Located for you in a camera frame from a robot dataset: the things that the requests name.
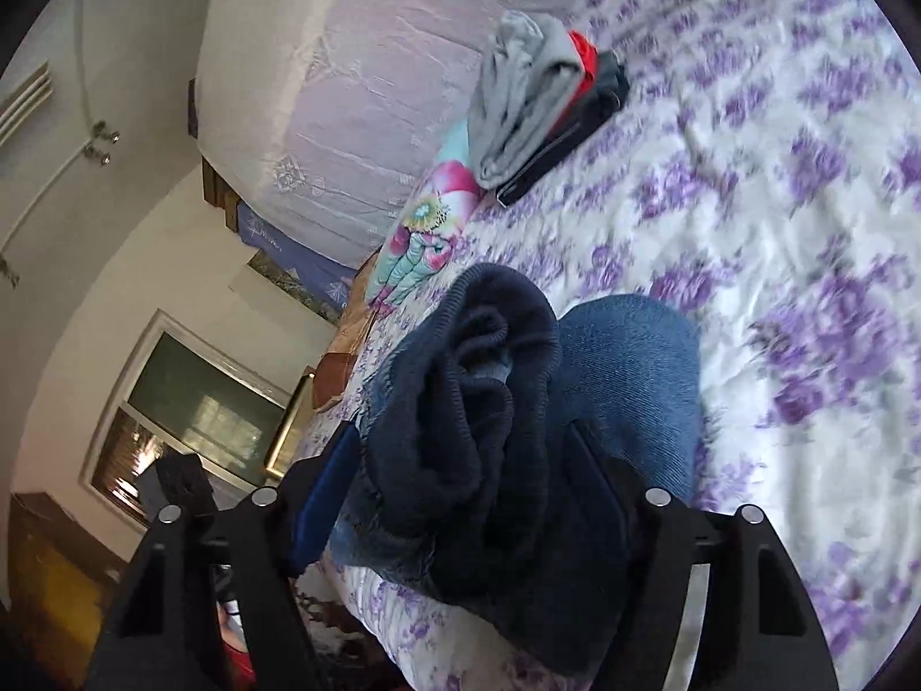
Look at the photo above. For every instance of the white wall vent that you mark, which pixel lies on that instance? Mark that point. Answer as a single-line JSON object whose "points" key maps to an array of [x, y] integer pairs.
{"points": [[25, 104]]}

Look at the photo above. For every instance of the red cloth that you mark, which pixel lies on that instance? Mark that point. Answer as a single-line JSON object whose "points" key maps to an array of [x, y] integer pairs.
{"points": [[239, 644]]}

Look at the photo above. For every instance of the white lace covered headboard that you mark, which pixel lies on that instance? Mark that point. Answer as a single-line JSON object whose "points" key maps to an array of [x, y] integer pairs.
{"points": [[345, 86]]}

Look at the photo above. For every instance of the wall pipe with valves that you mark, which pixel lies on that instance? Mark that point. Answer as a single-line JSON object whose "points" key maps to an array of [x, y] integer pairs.
{"points": [[101, 133]]}

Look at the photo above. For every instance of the blue denim pants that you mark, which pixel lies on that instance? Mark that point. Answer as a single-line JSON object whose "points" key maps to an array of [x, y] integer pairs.
{"points": [[460, 432]]}

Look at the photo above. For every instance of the folded red garment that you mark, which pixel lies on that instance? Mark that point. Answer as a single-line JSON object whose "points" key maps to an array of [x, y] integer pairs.
{"points": [[586, 57]]}

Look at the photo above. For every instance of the brown wooden bed frame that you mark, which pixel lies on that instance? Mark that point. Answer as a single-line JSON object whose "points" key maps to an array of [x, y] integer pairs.
{"points": [[334, 367]]}

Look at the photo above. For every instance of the colourful flower print pillow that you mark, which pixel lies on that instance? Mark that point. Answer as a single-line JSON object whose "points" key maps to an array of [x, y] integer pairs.
{"points": [[432, 216]]}

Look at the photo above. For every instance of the black pants with white stripe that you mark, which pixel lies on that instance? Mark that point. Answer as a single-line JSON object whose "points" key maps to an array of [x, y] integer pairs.
{"points": [[554, 151]]}

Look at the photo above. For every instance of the folded grey pants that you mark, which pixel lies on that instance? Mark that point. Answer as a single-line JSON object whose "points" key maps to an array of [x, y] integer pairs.
{"points": [[518, 101]]}

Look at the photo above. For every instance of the purple floral bed sheet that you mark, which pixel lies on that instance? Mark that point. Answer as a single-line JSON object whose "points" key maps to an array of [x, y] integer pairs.
{"points": [[755, 194]]}

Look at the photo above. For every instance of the blue printed board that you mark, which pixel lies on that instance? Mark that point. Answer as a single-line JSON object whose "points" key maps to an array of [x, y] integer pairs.
{"points": [[288, 245]]}

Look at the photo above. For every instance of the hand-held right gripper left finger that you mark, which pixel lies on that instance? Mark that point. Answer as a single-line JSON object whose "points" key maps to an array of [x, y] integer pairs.
{"points": [[324, 500]]}

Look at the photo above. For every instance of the window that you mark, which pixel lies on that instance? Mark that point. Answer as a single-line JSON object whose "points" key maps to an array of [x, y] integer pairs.
{"points": [[187, 389]]}

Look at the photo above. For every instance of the folded dark grey garment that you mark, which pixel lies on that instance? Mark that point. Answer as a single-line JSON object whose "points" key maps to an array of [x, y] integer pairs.
{"points": [[608, 75]]}

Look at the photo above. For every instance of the wooden headboard frame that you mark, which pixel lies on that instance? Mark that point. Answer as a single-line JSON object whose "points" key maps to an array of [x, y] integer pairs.
{"points": [[216, 187]]}

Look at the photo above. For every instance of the wooden cabinet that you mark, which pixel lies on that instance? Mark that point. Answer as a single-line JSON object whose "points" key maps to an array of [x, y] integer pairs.
{"points": [[50, 576]]}

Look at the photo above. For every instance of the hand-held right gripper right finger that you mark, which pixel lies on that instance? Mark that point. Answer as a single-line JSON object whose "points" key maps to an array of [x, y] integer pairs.
{"points": [[651, 543]]}

